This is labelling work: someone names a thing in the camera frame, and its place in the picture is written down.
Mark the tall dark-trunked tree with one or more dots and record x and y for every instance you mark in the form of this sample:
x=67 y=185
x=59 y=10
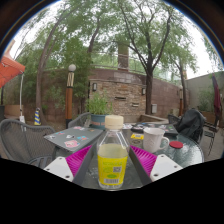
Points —
x=148 y=93

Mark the folded maroon patio umbrella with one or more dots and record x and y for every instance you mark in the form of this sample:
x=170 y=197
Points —
x=217 y=96

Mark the short wooden lamp post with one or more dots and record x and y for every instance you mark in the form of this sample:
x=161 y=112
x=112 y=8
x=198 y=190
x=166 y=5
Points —
x=181 y=103

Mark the black laptop with stickers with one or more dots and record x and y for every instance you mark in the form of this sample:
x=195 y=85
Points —
x=160 y=128

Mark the clear bottle with yellow label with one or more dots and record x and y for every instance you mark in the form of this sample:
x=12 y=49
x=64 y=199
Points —
x=112 y=163

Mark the black backpack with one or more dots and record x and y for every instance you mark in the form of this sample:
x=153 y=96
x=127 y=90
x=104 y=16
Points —
x=191 y=125

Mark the wooden lamp post with globe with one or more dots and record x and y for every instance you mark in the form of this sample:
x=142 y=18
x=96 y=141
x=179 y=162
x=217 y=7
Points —
x=69 y=96

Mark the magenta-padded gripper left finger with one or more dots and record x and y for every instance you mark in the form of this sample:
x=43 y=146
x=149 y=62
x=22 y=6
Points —
x=80 y=160

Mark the black wall lamp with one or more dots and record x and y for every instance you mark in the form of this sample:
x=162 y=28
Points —
x=94 y=87
x=143 y=91

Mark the green plant in blue pot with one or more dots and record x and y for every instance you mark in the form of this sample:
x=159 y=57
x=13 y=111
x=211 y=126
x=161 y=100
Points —
x=98 y=106

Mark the white ceramic mug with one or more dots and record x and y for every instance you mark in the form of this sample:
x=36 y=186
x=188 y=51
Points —
x=153 y=140

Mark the blue and yellow striped cone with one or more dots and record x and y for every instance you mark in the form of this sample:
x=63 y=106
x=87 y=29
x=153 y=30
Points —
x=37 y=118

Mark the grey laptop with stickers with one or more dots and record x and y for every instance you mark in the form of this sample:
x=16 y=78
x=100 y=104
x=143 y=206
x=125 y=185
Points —
x=71 y=136

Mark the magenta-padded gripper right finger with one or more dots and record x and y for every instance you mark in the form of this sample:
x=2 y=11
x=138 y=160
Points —
x=144 y=160

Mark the small yellow packet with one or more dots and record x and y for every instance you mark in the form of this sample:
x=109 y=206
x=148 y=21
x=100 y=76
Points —
x=137 y=136

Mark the orange canopy tent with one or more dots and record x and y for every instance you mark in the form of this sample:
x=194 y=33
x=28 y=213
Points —
x=10 y=70

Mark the flat round red coaster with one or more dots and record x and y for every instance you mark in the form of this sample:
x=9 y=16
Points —
x=176 y=144

